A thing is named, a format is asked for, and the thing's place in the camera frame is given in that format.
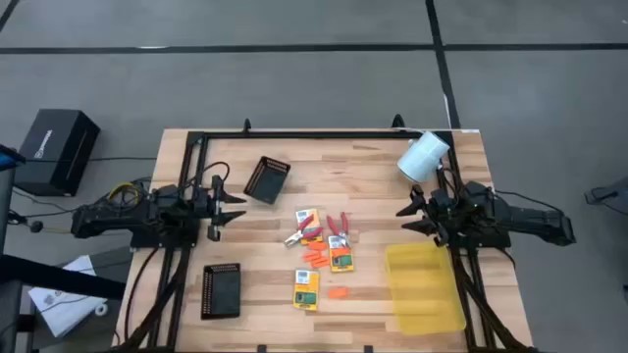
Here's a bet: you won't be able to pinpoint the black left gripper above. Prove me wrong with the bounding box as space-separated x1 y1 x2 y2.
191 175 248 242

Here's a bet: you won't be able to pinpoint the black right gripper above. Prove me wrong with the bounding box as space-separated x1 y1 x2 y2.
395 184 465 246

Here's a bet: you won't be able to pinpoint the red-handled pliers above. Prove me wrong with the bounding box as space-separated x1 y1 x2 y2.
326 211 352 246
283 213 325 248

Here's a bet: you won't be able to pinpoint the yellow packaging card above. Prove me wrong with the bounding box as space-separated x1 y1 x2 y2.
294 208 324 245
327 234 355 274
292 269 321 312

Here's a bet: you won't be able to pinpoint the black mesh plastic basket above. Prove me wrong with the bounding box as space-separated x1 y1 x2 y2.
242 155 291 206
199 262 242 322

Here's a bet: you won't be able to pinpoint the white cylinder lamp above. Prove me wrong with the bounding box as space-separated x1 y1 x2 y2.
395 129 451 184

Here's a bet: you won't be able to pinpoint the translucent yellow plastic bin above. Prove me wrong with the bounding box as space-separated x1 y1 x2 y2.
384 240 467 336

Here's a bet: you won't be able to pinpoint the black box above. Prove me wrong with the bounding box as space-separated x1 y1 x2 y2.
13 108 101 197

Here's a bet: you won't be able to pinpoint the white paper sheets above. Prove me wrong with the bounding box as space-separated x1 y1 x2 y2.
27 254 109 338

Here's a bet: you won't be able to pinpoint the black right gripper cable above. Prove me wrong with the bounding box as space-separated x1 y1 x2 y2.
436 166 467 197

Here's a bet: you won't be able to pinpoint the yellow cable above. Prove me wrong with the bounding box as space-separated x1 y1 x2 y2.
107 180 141 205

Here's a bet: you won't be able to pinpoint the black aluminium table frame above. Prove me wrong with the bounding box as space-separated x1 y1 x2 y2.
112 117 541 353

